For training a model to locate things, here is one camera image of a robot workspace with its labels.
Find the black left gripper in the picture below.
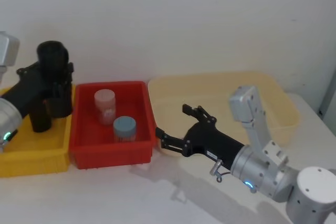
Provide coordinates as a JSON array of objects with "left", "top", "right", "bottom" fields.
[{"left": 2, "top": 60, "right": 75, "bottom": 120}]

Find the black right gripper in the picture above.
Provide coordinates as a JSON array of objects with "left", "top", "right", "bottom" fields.
[{"left": 155, "top": 103, "right": 245, "bottom": 171}]

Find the cream plastic bin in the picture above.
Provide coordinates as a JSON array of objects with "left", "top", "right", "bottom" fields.
[{"left": 147, "top": 70, "right": 301, "bottom": 158}]

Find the clear jar with pink lid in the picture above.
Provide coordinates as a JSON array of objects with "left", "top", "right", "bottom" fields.
[{"left": 93, "top": 89, "right": 117, "bottom": 126}]

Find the clear jar with blue lid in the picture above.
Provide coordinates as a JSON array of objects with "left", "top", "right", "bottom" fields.
[{"left": 112, "top": 116, "right": 138, "bottom": 144}]

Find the red plastic bin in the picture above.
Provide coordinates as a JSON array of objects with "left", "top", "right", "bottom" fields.
[{"left": 68, "top": 80, "right": 157, "bottom": 170}]

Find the yellow plastic bin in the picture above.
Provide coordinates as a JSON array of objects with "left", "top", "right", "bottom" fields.
[{"left": 0, "top": 84, "right": 77, "bottom": 178}]

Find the thin dark cable, silver plug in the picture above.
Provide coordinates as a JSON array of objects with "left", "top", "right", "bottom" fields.
[{"left": 209, "top": 161, "right": 237, "bottom": 183}]

